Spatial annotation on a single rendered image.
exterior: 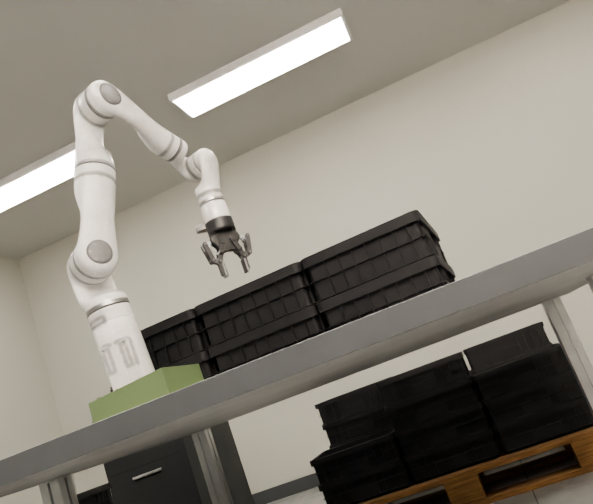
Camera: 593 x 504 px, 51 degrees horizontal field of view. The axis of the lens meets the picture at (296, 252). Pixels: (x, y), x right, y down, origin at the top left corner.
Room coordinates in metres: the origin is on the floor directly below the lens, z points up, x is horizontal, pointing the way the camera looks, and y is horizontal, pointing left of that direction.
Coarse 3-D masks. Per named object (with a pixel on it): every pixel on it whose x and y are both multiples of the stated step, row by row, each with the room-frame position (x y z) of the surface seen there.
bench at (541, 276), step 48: (576, 240) 0.81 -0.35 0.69; (480, 288) 0.84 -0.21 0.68; (528, 288) 0.91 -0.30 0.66; (576, 288) 2.01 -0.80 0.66; (336, 336) 0.88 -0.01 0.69; (384, 336) 0.87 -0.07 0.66; (432, 336) 1.47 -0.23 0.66; (576, 336) 2.23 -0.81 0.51; (240, 384) 0.91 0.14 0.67; (288, 384) 1.16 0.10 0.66; (96, 432) 0.96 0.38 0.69; (144, 432) 0.96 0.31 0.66; (192, 432) 2.29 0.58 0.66; (0, 480) 1.00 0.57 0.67; (48, 480) 1.62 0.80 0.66
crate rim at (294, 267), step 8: (296, 264) 1.43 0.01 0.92; (272, 272) 1.44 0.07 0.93; (280, 272) 1.43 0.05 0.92; (288, 272) 1.43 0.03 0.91; (296, 272) 1.43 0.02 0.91; (256, 280) 1.45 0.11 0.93; (264, 280) 1.45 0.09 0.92; (272, 280) 1.44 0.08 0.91; (240, 288) 1.46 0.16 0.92; (248, 288) 1.46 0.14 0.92; (256, 288) 1.45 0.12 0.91; (224, 296) 1.48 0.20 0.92; (232, 296) 1.47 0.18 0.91; (240, 296) 1.47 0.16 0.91; (200, 304) 1.50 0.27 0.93; (208, 304) 1.49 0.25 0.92; (216, 304) 1.48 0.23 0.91; (200, 312) 1.50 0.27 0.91
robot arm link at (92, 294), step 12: (72, 264) 1.23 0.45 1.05; (72, 276) 1.26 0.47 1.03; (84, 276) 1.24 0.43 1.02; (108, 276) 1.27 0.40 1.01; (72, 288) 1.27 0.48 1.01; (84, 288) 1.27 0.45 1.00; (96, 288) 1.28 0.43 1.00; (108, 288) 1.30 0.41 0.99; (84, 300) 1.25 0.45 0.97; (96, 300) 1.23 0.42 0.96; (108, 300) 1.23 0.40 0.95; (120, 300) 1.25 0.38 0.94
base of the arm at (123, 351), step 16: (112, 304) 1.23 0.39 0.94; (128, 304) 1.26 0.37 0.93; (96, 320) 1.23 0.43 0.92; (112, 320) 1.23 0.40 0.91; (128, 320) 1.25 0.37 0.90; (96, 336) 1.24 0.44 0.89; (112, 336) 1.23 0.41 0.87; (128, 336) 1.24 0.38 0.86; (112, 352) 1.23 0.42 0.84; (128, 352) 1.22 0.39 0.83; (144, 352) 1.26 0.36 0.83; (112, 368) 1.23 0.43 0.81; (128, 368) 1.23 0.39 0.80; (144, 368) 1.24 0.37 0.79; (112, 384) 1.23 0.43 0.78
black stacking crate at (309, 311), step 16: (288, 320) 1.44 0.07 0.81; (304, 320) 1.44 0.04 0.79; (320, 320) 1.46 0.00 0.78; (240, 336) 1.48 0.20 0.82; (256, 336) 1.46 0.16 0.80; (272, 336) 1.47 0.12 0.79; (288, 336) 1.46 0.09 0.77; (304, 336) 1.44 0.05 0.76; (224, 352) 1.49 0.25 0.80; (240, 352) 1.49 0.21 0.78; (256, 352) 1.47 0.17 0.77; (272, 352) 1.47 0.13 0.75; (224, 368) 1.50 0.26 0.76
